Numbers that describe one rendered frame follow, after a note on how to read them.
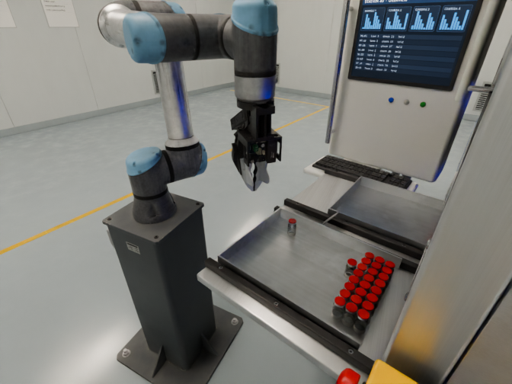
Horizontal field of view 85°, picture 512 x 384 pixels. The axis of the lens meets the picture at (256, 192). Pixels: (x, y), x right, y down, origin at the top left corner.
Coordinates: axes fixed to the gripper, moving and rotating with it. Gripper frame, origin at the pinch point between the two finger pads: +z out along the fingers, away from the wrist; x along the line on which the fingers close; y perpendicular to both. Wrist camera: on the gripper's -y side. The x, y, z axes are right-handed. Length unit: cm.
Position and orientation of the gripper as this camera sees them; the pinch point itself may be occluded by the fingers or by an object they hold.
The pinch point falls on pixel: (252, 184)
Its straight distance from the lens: 65.4
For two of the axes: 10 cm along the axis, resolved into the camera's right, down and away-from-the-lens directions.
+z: 0.0, 8.5, 5.3
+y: 3.6, 5.0, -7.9
